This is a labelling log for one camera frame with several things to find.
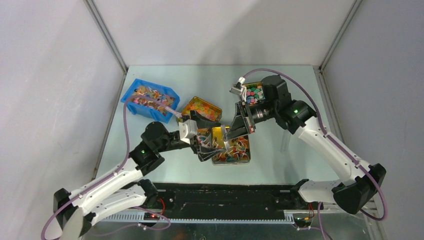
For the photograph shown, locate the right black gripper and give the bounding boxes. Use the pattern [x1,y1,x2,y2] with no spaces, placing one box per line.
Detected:
[223,100,277,142]

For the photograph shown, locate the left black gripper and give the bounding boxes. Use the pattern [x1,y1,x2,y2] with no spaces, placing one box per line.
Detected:
[156,110,226,161]

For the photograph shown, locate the gold tin with lollipops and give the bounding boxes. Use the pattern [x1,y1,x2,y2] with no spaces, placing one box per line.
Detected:
[210,127,251,165]

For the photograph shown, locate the clear plastic jar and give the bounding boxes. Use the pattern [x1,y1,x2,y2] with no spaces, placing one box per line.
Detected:
[196,135,215,153]

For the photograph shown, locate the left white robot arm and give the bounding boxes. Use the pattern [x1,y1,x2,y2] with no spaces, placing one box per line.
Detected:
[53,110,221,237]

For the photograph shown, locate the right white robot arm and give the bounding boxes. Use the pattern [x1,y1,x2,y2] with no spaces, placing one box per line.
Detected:
[223,75,387,215]

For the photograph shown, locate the gold tin pastel candies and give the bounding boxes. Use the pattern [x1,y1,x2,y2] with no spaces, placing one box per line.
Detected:
[239,80,278,107]

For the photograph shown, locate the white jar lid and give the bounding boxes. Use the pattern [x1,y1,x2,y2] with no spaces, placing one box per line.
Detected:
[221,124,230,153]

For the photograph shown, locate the gold tin orange gummies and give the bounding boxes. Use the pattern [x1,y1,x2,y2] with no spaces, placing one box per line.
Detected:
[181,96,222,122]

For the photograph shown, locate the blue plastic candy bin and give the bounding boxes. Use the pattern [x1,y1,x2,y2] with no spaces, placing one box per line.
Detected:
[120,78,180,124]

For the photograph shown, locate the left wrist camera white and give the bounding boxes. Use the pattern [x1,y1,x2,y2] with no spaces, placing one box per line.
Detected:
[178,119,198,144]

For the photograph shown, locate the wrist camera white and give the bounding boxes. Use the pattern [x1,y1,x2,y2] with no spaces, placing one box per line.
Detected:
[229,76,247,102]
[178,119,198,144]

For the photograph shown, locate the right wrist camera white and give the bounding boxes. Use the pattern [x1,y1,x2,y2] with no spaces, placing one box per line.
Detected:
[229,76,247,102]

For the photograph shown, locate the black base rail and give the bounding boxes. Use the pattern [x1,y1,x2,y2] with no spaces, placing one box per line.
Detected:
[91,180,319,221]

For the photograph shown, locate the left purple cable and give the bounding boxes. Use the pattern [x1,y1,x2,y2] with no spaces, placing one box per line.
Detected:
[40,95,183,240]

